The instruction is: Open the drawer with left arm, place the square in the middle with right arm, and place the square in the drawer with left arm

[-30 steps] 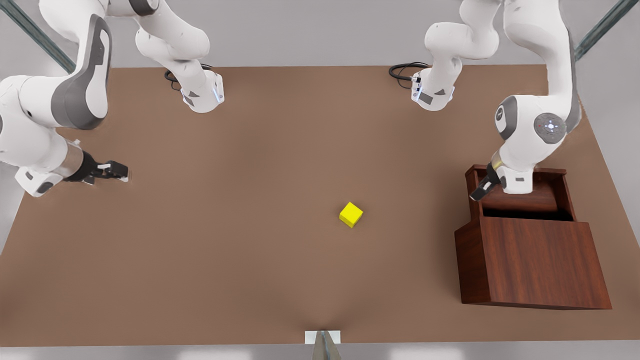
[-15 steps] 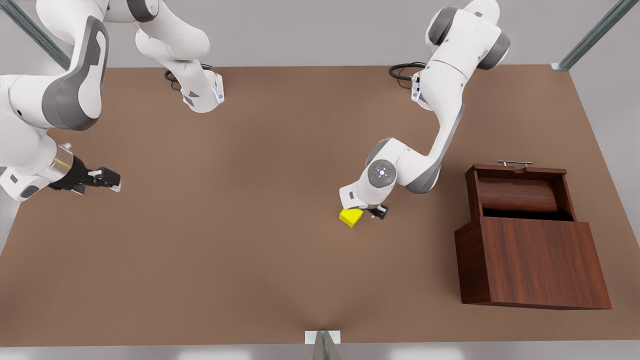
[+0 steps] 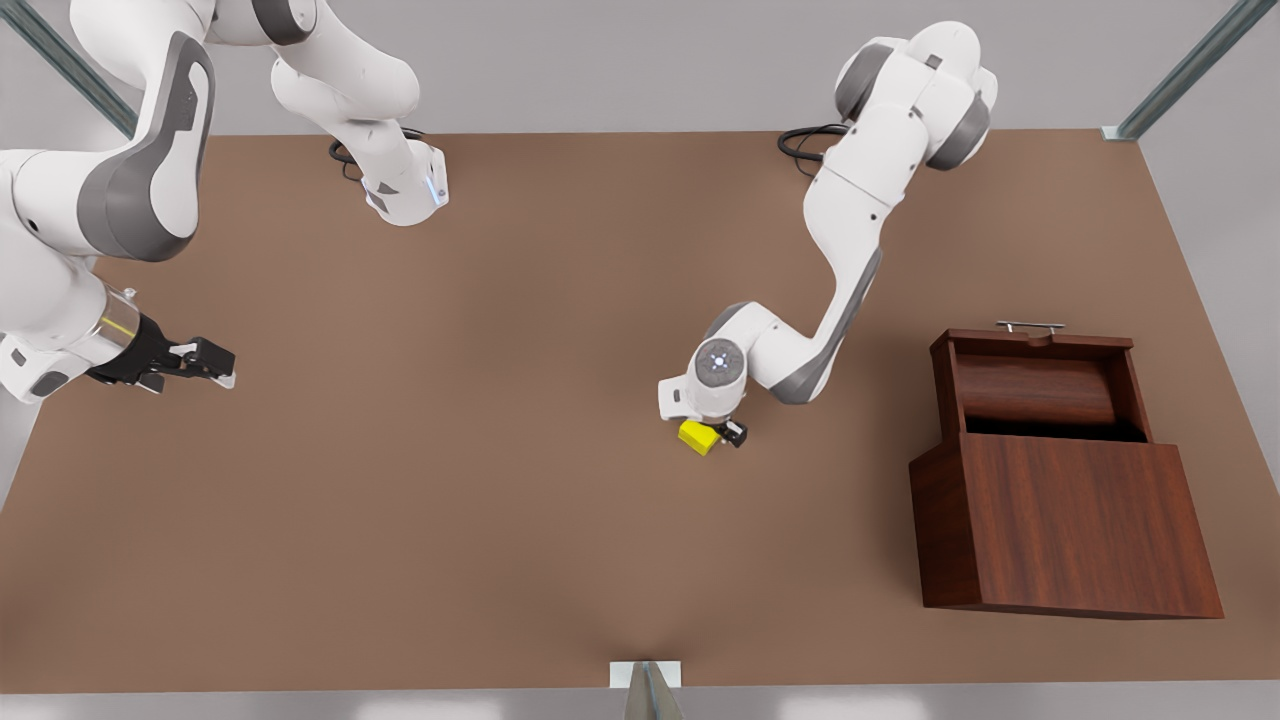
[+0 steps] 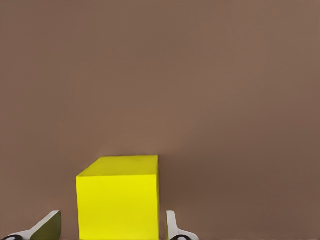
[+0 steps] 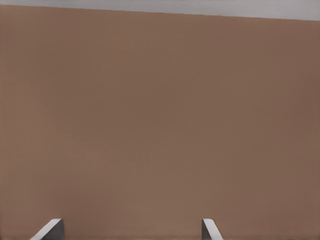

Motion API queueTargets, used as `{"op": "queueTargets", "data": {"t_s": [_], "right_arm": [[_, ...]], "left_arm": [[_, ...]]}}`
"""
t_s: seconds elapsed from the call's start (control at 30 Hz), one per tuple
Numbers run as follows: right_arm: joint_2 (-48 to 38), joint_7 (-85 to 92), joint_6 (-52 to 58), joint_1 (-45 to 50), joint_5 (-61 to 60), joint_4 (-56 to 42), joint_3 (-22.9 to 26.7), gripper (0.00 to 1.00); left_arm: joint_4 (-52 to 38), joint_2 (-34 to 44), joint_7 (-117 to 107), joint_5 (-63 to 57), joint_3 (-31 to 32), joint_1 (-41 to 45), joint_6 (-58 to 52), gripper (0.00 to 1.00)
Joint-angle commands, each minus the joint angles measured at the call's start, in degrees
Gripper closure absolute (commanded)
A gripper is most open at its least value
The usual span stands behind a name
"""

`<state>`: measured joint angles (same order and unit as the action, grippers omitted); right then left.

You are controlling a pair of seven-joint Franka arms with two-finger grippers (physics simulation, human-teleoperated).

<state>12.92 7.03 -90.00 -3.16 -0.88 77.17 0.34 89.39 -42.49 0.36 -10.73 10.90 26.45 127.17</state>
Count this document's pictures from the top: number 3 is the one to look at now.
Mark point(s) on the dark wooden cabinet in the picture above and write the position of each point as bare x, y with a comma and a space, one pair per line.
1070, 525

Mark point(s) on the yellow square block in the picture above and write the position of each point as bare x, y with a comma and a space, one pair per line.
698, 438

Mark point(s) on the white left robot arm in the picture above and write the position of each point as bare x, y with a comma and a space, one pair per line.
850, 230

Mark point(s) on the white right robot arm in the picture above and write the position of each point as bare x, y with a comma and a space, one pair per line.
140, 180

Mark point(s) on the silver frame post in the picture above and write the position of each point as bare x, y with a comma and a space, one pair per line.
1185, 70
70, 65
647, 690

